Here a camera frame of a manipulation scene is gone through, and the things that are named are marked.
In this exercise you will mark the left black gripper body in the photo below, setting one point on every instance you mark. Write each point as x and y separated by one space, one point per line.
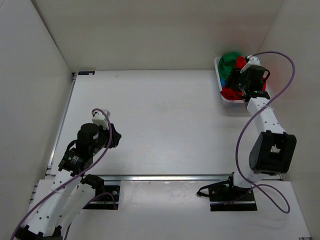
104 139

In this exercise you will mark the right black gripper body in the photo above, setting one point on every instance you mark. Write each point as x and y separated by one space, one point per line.
243 84

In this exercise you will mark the red t shirt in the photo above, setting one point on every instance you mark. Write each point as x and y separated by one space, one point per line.
235 85

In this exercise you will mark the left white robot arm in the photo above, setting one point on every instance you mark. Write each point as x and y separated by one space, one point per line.
71 189

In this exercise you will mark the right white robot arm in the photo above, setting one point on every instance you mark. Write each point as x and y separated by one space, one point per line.
273 150

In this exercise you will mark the blue t shirt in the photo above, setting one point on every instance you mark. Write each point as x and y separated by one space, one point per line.
222 82

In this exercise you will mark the white plastic basket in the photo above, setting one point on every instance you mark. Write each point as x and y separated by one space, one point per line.
222 82

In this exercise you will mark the green t shirt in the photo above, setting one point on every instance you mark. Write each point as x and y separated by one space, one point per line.
226 64

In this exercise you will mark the dark label sticker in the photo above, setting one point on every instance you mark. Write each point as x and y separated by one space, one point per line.
86 73

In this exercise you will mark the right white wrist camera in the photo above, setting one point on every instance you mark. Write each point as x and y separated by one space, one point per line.
250 60

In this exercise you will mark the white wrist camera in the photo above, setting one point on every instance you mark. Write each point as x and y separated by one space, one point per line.
99 119
250 60

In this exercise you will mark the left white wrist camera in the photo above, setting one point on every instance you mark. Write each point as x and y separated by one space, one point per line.
99 119

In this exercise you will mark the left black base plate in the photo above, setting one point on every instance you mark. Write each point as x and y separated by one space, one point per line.
106 198

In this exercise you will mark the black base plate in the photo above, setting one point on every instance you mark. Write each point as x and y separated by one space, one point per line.
106 198
224 199

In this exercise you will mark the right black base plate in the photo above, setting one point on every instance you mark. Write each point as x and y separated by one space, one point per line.
224 199

